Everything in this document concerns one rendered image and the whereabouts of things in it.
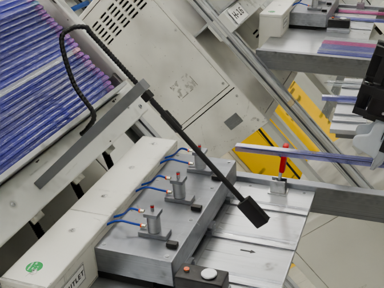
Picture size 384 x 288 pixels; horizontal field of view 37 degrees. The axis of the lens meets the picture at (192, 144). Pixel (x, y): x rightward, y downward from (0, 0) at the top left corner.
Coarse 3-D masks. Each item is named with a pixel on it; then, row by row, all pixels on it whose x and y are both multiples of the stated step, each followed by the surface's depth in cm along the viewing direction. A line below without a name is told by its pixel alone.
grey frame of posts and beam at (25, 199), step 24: (120, 96) 122; (96, 120) 113; (120, 120) 118; (144, 120) 128; (72, 144) 105; (96, 144) 109; (24, 168) 94; (48, 168) 98; (72, 168) 102; (0, 192) 89; (24, 192) 92; (48, 192) 95; (0, 216) 86; (24, 216) 89; (0, 240) 84
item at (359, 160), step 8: (240, 144) 107; (248, 144) 107; (248, 152) 106; (256, 152) 105; (264, 152) 105; (272, 152) 104; (280, 152) 104; (288, 152) 103; (296, 152) 103; (304, 152) 102; (312, 152) 102; (320, 152) 102; (320, 160) 102; (328, 160) 101; (336, 160) 100; (344, 160) 100; (352, 160) 99; (360, 160) 99; (368, 160) 99
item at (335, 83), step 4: (328, 80) 144; (332, 80) 143; (336, 80) 143; (328, 84) 143; (332, 84) 143; (336, 84) 142; (340, 84) 142; (344, 84) 142; (348, 84) 141; (352, 84) 141; (356, 84) 141; (360, 84) 140
